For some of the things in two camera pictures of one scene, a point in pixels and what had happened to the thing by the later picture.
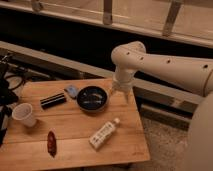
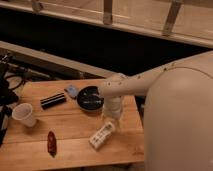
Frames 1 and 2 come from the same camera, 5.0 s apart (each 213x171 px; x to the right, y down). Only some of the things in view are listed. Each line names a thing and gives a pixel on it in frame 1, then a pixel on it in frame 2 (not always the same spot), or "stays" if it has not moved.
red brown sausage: x=51 y=143 stays
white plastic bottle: x=103 y=133 stays
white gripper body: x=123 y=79 to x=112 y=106
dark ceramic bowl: x=92 y=98 stays
